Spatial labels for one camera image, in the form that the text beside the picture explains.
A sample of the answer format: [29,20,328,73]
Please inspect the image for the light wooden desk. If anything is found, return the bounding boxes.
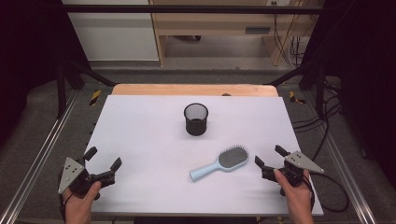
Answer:
[148,0,325,67]

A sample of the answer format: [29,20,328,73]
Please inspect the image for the right hand-held gripper cable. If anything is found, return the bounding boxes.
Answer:
[306,176,317,216]

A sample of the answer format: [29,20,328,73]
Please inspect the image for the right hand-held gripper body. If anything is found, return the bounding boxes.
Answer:
[262,150,325,188]

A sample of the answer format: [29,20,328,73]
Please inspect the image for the black mesh pen cup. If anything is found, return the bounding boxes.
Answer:
[183,103,209,137]

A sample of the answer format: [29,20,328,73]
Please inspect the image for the person's right hand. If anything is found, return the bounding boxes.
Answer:
[274,168,315,224]

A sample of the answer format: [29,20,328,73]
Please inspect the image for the hand-held gripper cable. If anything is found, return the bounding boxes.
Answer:
[58,174,75,220]
[306,176,317,216]

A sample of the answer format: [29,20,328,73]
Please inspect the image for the black floor cable loop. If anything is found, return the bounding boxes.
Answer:
[311,102,350,214]

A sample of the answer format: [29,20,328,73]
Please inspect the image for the hanging cables behind desk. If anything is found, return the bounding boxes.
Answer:
[273,13,312,68]

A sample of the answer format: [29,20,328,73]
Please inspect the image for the light blue hairbrush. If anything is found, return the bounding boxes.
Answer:
[189,144,250,183]

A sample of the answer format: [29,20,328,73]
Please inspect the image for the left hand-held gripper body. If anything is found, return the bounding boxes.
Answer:
[57,157,117,200]

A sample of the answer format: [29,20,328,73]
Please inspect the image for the black horizontal frame bar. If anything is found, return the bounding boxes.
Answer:
[59,4,331,15]

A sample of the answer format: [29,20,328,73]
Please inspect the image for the white table cover board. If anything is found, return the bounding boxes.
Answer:
[60,94,325,217]

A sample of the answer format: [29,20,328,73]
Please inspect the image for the aluminium floor rail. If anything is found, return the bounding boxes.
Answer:
[303,92,378,224]
[0,90,80,224]

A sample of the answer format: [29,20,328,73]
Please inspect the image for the bundle of black floor cables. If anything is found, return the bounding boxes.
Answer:
[292,77,344,134]

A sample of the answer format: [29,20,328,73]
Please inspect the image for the black metal stand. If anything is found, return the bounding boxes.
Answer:
[55,59,118,119]
[264,60,328,119]

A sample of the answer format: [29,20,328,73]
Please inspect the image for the left hand-held gripper cable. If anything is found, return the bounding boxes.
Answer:
[58,174,75,220]

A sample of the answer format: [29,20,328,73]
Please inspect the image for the white cabinet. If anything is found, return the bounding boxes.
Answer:
[61,0,161,62]

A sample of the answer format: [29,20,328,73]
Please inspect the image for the black curtain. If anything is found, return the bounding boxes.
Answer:
[0,0,92,147]
[303,0,396,181]

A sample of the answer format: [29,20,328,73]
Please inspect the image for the person's left hand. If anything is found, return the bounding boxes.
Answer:
[64,181,103,224]

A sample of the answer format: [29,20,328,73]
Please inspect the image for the yellow black striped tape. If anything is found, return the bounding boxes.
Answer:
[289,91,306,105]
[89,90,103,106]

